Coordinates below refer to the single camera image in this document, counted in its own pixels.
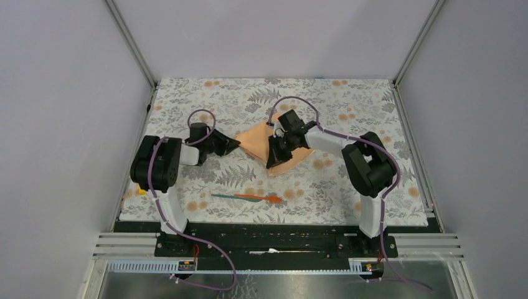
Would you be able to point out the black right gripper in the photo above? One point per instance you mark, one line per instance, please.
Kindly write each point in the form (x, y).
(275, 157)

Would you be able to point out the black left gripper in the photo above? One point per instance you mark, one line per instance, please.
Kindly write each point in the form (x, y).
(226, 144)

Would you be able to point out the orange cloth napkin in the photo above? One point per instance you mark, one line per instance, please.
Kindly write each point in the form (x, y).
(255, 142)

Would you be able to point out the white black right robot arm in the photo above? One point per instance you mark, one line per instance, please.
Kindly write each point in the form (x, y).
(372, 171)

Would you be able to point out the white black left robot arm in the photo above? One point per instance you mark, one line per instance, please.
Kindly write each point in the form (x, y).
(156, 167)

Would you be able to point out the orange plastic fork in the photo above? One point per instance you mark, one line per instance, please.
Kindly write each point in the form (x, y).
(272, 199)

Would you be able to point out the teal plastic knife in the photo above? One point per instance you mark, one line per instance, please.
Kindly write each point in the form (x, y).
(235, 197)

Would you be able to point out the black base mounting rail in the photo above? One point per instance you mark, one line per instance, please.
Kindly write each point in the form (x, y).
(257, 247)

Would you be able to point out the left aluminium frame post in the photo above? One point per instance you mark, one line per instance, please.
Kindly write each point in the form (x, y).
(130, 42)

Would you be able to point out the aluminium frame post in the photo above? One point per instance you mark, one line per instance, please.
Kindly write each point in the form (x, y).
(130, 42)
(419, 40)

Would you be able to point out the right aluminium frame post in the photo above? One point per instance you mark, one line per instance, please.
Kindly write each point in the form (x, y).
(419, 40)

